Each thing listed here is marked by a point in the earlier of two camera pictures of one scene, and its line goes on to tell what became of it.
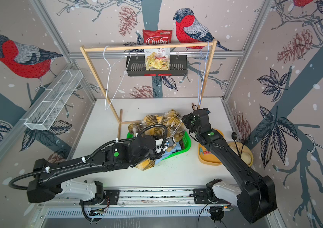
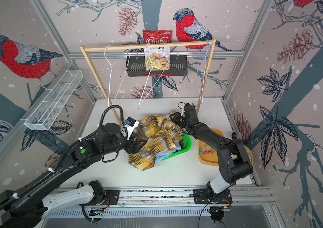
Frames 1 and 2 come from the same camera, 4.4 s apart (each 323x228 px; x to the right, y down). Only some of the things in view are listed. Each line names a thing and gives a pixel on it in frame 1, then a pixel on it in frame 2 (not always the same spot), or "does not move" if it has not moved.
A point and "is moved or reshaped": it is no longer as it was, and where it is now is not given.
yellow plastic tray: (210, 159) does not move
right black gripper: (188, 117) → (175, 118)
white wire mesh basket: (44, 113) does not move
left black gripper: (157, 156) → (131, 148)
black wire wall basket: (135, 66) does not move
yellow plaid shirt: (172, 121) is moved or reshaped
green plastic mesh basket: (187, 147) does not move
